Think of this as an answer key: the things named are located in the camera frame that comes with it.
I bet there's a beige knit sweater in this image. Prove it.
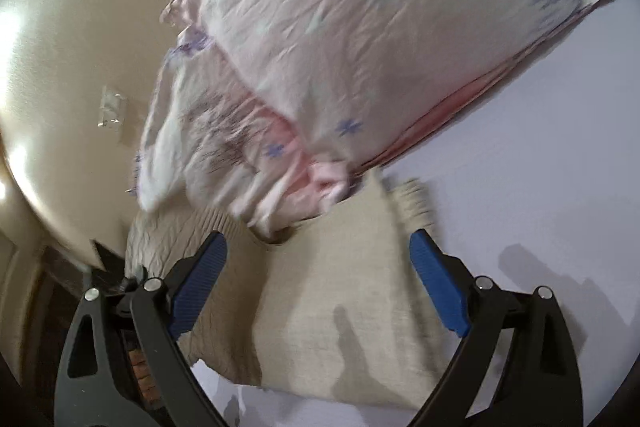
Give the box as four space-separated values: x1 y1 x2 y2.
125 170 447 409

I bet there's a lavender bed sheet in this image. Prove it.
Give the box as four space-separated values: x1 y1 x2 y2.
193 0 639 426

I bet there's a pink floral pillow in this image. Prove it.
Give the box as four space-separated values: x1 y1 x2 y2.
136 0 599 236

